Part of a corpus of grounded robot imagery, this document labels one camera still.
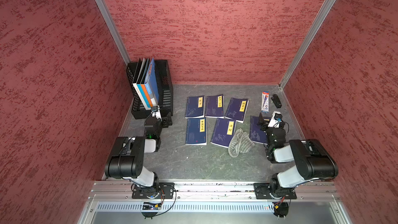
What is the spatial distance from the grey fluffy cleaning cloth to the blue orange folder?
52 centimetres

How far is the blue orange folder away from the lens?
2.66 ft

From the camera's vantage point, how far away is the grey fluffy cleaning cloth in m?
0.86
